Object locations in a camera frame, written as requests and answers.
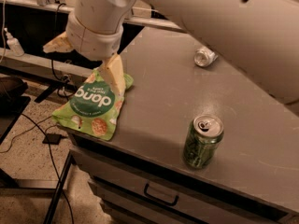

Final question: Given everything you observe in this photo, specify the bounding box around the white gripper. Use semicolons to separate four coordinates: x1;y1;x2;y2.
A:
43;12;125;96

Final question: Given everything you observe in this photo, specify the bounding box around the green rice chip bag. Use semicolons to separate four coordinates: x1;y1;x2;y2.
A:
52;69;124;141

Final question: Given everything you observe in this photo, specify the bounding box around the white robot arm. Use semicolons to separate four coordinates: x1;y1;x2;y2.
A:
43;0;299;114

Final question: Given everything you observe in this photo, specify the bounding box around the silver soda can lying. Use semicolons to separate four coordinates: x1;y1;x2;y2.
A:
193;47;218;67

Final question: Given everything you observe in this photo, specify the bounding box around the green soda can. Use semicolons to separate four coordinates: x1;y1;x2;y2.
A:
183;114;224;169

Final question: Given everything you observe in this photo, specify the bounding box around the white sanitizer bottle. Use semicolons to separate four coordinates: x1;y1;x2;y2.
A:
4;28;24;57

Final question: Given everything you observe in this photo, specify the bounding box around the black chair seat left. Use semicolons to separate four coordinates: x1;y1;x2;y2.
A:
0;77;30;116

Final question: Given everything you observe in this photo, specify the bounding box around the black power adapter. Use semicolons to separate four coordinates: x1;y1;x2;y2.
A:
42;133;62;145

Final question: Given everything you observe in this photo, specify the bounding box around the black hanging cable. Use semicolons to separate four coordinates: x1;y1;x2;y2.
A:
50;3;78;101

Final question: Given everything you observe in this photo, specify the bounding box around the black cable on floor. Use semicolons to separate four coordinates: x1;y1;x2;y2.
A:
0;110;76;224

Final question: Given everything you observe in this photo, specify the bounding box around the grey drawer with black handle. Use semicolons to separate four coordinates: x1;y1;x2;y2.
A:
70;147;299;224

